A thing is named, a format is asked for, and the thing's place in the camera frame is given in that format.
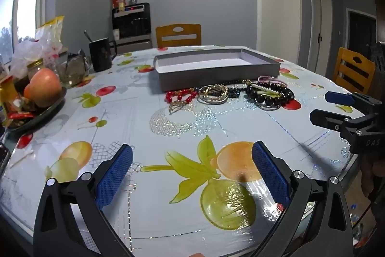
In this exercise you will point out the red yellow apple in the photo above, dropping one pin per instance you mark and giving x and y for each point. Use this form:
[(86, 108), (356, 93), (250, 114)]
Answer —
[(45, 88)]

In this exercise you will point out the brown wooden wardrobe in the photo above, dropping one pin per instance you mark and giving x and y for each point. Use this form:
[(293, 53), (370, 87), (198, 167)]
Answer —
[(379, 16)]

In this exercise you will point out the silver hoop bangles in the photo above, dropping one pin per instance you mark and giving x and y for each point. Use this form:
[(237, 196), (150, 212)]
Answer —
[(212, 100)]

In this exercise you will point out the clear plastic bag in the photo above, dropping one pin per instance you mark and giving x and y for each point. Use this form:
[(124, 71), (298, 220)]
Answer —
[(27, 49)]

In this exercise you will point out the dark door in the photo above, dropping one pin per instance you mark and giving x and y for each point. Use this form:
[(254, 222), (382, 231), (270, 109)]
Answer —
[(359, 31)]

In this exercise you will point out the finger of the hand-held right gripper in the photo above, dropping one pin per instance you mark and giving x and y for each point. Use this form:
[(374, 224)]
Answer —
[(340, 97), (326, 119)]

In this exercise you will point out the black mug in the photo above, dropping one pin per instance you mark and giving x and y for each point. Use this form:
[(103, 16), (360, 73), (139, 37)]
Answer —
[(100, 55)]

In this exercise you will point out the grey cabinet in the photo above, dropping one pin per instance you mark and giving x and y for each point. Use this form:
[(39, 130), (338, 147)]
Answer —
[(135, 45)]

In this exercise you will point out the dark fruit plate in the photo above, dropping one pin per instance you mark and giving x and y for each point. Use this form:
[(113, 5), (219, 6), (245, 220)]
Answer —
[(42, 117)]

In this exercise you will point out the white paper cup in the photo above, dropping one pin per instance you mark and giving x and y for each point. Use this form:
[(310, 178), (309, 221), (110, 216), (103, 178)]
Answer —
[(116, 33)]

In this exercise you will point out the black water dispenser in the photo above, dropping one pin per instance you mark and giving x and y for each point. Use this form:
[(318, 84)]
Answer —
[(132, 21)]

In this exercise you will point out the metal spoon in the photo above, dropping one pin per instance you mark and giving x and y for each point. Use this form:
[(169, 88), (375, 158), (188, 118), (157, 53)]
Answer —
[(87, 36)]

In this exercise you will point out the yellow snack packet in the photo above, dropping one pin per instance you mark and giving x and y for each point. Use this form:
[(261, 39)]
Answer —
[(52, 24)]

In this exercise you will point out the grey cardboard box tray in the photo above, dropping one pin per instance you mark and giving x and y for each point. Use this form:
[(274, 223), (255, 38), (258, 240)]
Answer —
[(210, 64)]

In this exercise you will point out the white door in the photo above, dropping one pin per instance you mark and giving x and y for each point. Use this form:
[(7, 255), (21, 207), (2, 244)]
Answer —
[(318, 28), (276, 10)]

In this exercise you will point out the window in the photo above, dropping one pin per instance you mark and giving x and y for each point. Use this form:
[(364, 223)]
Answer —
[(27, 4)]

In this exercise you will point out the glass jar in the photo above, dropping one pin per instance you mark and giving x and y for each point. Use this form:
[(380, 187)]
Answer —
[(35, 67)]

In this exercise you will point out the wooden chair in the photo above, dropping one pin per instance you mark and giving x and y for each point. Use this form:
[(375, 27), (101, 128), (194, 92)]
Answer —
[(177, 34), (355, 70)]

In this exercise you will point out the yellow bottle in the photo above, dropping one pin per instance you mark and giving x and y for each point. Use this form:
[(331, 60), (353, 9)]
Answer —
[(121, 4)]

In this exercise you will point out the yellow food packet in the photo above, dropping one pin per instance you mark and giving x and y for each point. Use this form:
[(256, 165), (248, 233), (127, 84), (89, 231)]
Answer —
[(6, 97)]

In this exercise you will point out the fruit print tablecloth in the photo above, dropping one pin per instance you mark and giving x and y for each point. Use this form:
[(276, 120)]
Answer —
[(150, 151)]

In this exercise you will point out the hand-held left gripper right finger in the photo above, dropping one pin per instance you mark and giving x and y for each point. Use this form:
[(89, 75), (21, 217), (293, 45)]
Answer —
[(270, 172)]

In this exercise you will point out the person's right hand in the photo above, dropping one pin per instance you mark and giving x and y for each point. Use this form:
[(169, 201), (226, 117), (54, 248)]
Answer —
[(371, 172)]

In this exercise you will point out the pearl hair pin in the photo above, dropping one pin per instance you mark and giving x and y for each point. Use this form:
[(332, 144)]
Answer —
[(267, 87)]

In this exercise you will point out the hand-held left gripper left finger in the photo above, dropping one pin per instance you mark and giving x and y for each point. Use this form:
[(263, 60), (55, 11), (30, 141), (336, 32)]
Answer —
[(115, 175)]

